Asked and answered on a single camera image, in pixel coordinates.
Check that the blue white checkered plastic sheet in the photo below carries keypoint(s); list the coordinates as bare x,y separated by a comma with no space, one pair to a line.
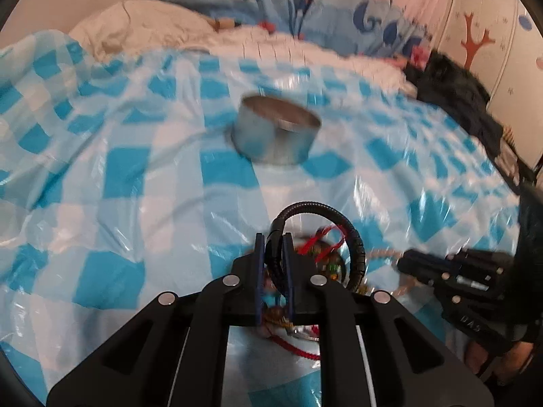
119,181

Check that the round silver metal tin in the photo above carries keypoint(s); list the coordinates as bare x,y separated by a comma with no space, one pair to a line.
274,130

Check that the white grid-pattern duvet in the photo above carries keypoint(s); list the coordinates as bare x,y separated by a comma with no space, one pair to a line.
135,27

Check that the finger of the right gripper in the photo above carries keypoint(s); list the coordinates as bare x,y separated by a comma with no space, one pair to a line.
426,268

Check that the pink cloth item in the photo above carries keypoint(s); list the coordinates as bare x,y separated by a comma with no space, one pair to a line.
419,57

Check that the black clothing pile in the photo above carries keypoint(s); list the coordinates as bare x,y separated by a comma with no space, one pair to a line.
457,92

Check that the right hand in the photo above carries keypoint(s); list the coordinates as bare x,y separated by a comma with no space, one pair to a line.
508,365

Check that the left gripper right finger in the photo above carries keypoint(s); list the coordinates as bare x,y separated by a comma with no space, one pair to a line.
306,288

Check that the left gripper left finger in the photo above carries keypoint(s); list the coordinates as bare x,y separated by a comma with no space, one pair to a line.
236,299

